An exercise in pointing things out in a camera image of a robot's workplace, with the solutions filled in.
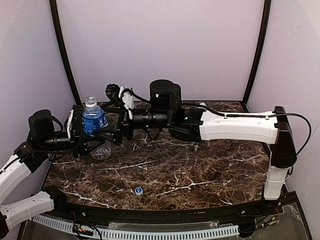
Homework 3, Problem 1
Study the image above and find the Pocari Sweat bottle blue label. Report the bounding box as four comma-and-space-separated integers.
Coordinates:
82, 96, 111, 160

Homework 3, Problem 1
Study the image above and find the blue white Pocari cap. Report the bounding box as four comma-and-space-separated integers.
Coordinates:
134, 187, 144, 196

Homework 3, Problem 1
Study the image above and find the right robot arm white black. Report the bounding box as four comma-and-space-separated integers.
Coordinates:
94, 79, 297, 201

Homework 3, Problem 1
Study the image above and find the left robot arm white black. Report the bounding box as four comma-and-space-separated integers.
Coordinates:
0, 106, 105, 238

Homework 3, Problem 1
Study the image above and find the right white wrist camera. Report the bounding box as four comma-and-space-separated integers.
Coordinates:
118, 86, 134, 120

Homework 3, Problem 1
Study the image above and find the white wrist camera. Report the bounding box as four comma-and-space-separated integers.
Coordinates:
65, 109, 76, 140
118, 86, 134, 120

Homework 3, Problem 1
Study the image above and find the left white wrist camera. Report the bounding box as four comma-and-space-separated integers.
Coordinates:
65, 109, 76, 140

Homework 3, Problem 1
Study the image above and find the left black frame post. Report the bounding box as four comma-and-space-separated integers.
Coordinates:
49, 0, 82, 105

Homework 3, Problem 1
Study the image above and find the black frame post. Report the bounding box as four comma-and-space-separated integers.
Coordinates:
241, 0, 272, 107
49, 0, 82, 105

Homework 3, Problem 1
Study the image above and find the black front table rail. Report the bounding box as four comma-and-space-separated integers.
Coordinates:
42, 191, 300, 226

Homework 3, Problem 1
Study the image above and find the white slotted cable duct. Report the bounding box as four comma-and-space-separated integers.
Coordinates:
32, 214, 240, 240

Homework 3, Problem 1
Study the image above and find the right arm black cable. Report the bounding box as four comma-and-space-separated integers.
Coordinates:
199, 103, 313, 161

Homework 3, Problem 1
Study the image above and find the right black frame post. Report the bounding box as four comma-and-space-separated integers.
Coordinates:
241, 0, 272, 107

